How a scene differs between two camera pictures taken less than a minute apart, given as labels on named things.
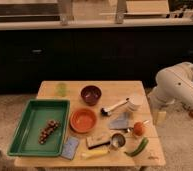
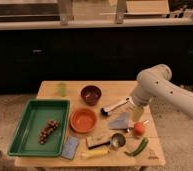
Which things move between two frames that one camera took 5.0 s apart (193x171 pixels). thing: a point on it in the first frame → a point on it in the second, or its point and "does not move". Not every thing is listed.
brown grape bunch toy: [47, 131] does not move
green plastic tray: [42, 129] does not move
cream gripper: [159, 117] → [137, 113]
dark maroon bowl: [91, 94] does not move
